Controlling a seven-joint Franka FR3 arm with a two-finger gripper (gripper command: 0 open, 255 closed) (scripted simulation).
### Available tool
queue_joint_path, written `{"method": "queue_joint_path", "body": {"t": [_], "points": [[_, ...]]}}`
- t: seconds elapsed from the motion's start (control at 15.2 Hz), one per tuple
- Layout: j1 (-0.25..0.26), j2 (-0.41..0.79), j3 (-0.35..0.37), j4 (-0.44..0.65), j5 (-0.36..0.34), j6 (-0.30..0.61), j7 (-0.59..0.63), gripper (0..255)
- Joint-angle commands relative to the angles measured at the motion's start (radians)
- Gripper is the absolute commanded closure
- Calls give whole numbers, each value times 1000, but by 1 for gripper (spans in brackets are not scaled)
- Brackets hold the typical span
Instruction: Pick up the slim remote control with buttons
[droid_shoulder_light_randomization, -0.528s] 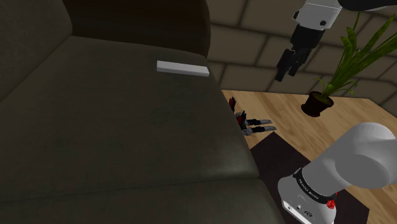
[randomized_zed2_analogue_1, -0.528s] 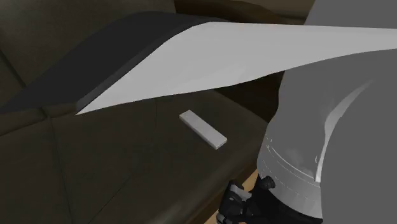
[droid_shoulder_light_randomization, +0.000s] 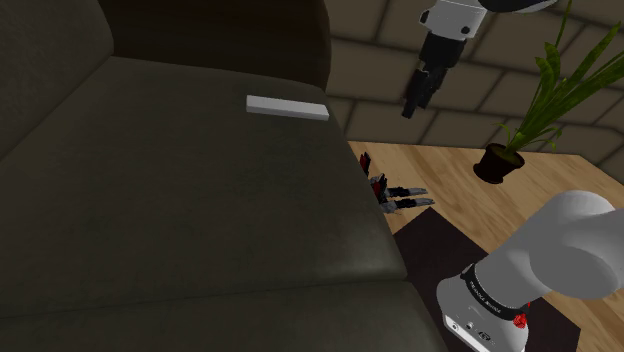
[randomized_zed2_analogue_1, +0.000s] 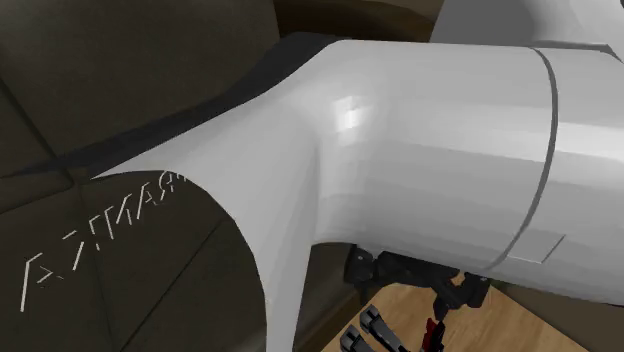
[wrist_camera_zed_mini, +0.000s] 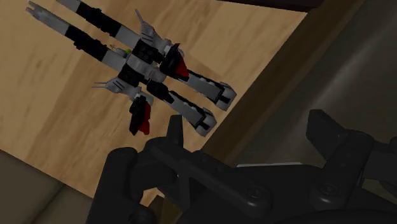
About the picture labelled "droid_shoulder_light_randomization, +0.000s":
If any white flat remote control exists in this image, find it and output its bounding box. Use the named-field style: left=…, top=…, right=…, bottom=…
left=245, top=94, right=331, bottom=122

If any potted green plant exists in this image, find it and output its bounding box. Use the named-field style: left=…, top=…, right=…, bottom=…
left=472, top=0, right=624, bottom=185

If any black red robot toy figure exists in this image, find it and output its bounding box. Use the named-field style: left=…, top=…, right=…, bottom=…
left=359, top=151, right=436, bottom=215

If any dark brown sofa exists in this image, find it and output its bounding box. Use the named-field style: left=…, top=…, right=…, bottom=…
left=0, top=0, right=451, bottom=352

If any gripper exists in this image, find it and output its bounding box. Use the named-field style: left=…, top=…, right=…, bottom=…
left=401, top=31, right=468, bottom=120

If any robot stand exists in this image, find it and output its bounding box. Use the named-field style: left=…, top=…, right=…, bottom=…
left=392, top=206, right=582, bottom=352

